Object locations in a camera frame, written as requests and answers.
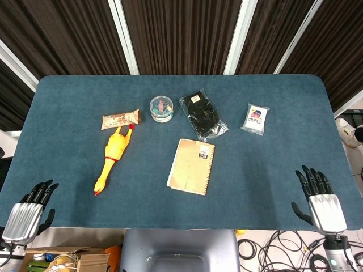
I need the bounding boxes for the blue table cloth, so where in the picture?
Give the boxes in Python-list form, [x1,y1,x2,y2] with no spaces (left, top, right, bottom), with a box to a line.
[0,74,363,230]

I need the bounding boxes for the printed paper snack bag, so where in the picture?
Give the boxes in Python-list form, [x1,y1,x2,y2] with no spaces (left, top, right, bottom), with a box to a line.
[100,108,142,131]

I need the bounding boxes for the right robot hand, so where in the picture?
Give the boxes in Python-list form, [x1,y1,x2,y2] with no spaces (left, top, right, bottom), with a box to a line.
[291,165,348,236]

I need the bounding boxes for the spiral notebook with kraft cover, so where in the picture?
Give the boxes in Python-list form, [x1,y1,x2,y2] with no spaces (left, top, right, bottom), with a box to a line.
[166,138,216,196]

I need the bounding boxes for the grey robot torso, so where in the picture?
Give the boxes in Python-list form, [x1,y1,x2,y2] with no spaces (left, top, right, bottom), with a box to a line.
[121,228,242,272]

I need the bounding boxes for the coiled black cable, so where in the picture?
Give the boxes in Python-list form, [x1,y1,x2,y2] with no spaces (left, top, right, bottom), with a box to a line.
[237,239,258,260]

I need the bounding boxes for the cardboard box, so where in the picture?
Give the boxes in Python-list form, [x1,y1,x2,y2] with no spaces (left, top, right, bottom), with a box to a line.
[19,246,111,272]

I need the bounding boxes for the clear jar of coloured clips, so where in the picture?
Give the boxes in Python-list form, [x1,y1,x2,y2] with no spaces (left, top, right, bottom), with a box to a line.
[149,95,175,124]

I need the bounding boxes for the white sneaker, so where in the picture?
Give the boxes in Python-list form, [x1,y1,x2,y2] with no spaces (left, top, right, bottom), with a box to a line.
[335,117,363,149]

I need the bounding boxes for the tangled black cables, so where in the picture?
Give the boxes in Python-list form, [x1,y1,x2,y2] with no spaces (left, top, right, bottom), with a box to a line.
[257,229,327,272]

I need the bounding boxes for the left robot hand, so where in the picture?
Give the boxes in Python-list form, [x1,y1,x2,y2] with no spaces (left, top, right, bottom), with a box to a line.
[1,179,60,245]

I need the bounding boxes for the yellow rubber chicken toy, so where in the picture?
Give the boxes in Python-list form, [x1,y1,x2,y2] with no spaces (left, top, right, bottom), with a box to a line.
[93,124,135,197]

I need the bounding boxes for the black gloves in plastic bag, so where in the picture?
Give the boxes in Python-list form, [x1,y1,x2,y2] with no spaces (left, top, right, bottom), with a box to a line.
[178,90,229,142]

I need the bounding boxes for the small white packaged card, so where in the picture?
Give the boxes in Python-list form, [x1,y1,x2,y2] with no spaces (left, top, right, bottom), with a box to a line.
[240,103,271,132]

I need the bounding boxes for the white partition frame post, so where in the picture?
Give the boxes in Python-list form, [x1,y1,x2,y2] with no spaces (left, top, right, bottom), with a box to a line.
[223,0,258,75]
[273,0,324,75]
[0,39,39,92]
[107,0,140,76]

